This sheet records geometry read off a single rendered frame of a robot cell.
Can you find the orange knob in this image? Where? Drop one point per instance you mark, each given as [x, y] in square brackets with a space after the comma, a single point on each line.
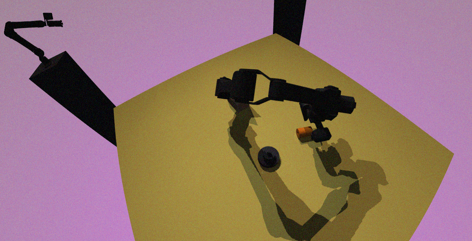
[304, 132]

